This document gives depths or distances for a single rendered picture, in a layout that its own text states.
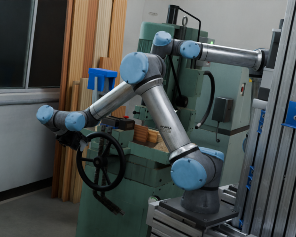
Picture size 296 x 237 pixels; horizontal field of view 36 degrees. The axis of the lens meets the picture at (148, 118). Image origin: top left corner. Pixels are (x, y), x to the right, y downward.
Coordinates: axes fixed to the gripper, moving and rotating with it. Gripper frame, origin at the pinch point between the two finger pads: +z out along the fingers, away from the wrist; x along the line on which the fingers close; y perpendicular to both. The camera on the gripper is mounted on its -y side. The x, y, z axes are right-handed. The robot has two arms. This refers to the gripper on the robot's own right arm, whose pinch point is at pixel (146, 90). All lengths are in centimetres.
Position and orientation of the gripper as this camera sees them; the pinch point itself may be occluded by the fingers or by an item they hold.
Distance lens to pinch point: 231.2
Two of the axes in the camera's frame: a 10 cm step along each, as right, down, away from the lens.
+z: -2.1, 6.9, 6.9
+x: 9.8, 1.3, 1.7
